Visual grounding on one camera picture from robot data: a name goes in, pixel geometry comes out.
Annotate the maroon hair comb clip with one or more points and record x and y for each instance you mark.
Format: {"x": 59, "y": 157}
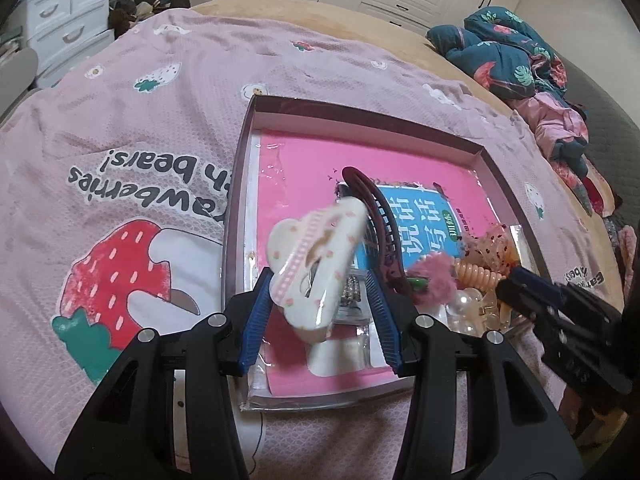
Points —
{"x": 382, "y": 210}

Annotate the pink tulle bow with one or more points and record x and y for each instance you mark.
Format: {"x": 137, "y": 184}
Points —
{"x": 492, "y": 247}

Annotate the pink book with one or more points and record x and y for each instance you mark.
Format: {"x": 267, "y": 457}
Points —
{"x": 300, "y": 170}

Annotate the small clear hairpin case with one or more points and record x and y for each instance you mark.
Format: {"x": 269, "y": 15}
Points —
{"x": 351, "y": 292}

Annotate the teal floral quilt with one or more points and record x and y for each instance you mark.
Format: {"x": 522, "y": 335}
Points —
{"x": 505, "y": 55}

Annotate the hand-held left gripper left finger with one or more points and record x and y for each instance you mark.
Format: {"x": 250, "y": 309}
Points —
{"x": 255, "y": 320}

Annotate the white hair claw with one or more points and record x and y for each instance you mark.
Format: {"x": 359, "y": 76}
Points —
{"x": 310, "y": 260}

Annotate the red floral pillow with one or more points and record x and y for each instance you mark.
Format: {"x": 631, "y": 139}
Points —
{"x": 590, "y": 190}

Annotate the shallow cardboard box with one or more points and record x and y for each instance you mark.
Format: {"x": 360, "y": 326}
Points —
{"x": 235, "y": 220}

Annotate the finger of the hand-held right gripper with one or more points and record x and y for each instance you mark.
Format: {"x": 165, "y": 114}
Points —
{"x": 530, "y": 277}
{"x": 525, "y": 300}

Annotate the pink pompom hair clip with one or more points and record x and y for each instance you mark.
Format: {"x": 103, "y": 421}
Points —
{"x": 437, "y": 275}

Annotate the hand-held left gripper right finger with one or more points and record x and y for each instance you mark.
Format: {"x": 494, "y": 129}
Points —
{"x": 382, "y": 320}

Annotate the beige bed sheet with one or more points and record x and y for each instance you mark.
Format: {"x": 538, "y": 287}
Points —
{"x": 360, "y": 30}

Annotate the grey chair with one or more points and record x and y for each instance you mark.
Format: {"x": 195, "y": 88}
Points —
{"x": 15, "y": 80}

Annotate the grey headboard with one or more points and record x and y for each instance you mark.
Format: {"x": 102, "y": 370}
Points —
{"x": 615, "y": 125}

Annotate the white drawer unit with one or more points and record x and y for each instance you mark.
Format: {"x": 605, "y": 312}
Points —
{"x": 65, "y": 20}

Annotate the pink cloth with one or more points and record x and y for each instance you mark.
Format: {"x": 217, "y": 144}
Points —
{"x": 625, "y": 245}

